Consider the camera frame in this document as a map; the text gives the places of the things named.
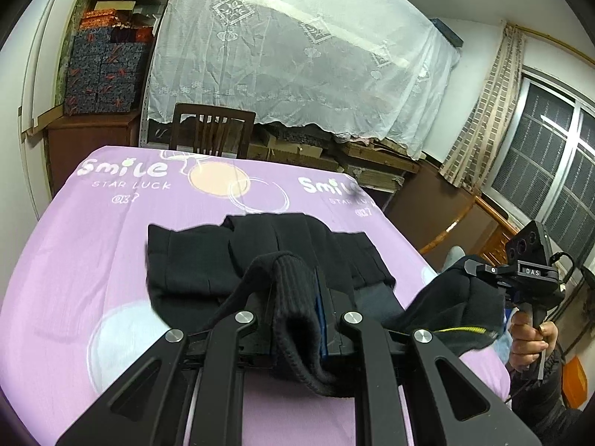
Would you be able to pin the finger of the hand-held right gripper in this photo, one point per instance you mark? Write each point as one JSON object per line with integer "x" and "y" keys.
{"x": 486, "y": 269}

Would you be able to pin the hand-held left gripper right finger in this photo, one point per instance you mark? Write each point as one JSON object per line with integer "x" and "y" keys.
{"x": 324, "y": 330}

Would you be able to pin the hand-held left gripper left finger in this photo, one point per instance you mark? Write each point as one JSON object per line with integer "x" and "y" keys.
{"x": 232, "y": 344}

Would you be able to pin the black hoodie with yellow lining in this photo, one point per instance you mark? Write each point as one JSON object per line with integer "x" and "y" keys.
{"x": 260, "y": 241}

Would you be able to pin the person's right forearm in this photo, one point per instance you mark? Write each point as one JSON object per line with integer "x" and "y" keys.
{"x": 548, "y": 404}

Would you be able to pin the person's right hand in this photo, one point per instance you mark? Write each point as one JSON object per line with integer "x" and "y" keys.
{"x": 523, "y": 344}

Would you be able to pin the brown wooden panel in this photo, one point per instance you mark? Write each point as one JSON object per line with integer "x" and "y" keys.
{"x": 432, "y": 204}

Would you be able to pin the barred window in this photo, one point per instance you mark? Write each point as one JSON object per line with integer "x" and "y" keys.
{"x": 544, "y": 158}

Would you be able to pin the checked beige curtain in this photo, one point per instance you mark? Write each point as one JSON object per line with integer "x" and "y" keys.
{"x": 488, "y": 111}

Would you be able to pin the purple printed bed sheet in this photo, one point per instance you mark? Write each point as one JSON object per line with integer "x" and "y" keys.
{"x": 93, "y": 241}

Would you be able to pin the pile of cardboard and boards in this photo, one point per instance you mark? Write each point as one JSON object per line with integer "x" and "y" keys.
{"x": 325, "y": 153}

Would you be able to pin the dark wooden chair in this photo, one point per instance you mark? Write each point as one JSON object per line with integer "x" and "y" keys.
{"x": 214, "y": 111}

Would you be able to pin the brown wooden cabinet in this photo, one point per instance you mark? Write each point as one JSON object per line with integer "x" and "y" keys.
{"x": 93, "y": 148}

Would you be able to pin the dark flat box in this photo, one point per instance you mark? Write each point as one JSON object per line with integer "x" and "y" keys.
{"x": 446, "y": 32}

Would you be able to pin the white lace cover cloth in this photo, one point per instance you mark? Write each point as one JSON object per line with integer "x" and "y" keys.
{"x": 288, "y": 46}

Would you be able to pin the flat cardboard sheet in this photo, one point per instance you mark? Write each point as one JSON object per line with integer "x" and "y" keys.
{"x": 44, "y": 123}

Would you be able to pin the stack of dark patterned boxes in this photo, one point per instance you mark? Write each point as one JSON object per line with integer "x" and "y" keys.
{"x": 102, "y": 74}

